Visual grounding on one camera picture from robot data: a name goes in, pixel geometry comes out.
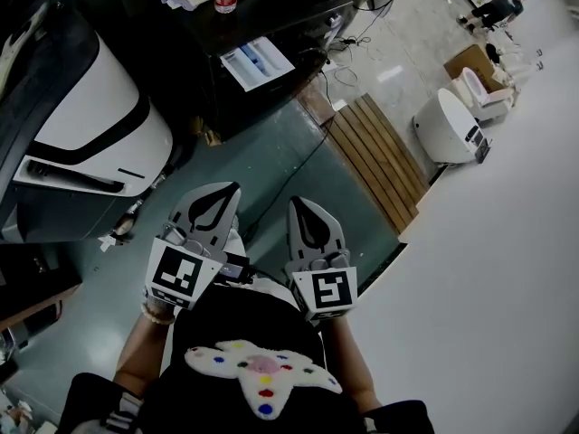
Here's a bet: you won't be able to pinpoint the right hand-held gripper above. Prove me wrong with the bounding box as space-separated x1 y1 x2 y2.
284 195 359 324

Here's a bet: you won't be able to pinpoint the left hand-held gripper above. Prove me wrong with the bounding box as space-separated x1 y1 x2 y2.
144 181 242 311

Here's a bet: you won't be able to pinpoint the white detergent drawer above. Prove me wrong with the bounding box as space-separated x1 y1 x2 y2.
219 36 297 93

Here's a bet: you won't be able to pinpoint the person's left forearm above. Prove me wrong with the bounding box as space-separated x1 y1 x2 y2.
111 307 178 398

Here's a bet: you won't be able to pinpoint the person's right forearm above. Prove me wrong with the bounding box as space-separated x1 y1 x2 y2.
321 317 386 411

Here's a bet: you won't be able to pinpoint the black washing machine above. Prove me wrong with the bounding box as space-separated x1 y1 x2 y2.
147 0 355 145

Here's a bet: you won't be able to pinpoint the small black box with screen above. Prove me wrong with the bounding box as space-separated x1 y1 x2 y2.
215 251 253 288

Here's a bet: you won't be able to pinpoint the brown cardboard scraps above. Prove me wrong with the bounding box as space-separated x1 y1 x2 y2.
193 114 223 147

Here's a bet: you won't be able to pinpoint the wooden slat platform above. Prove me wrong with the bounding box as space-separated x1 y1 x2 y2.
324 92 430 235

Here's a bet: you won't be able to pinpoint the person's black clothing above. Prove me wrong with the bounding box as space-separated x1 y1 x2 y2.
57 281 436 434

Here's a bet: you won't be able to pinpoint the white plush star with dots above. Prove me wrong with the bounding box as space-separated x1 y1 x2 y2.
184 339 344 421

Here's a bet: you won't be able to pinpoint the large white and black appliance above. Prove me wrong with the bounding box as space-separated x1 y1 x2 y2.
0 0 174 244

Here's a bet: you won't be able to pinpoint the dark low cabinet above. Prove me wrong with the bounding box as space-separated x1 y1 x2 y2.
0 237 83 334

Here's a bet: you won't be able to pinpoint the white toilet with open seat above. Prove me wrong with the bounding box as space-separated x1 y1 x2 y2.
460 66 516 122

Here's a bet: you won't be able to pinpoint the brown cardboard box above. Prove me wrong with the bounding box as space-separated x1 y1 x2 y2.
442 43 508 94

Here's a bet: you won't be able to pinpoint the beaded bracelet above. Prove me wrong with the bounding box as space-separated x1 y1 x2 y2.
139 302 177 326

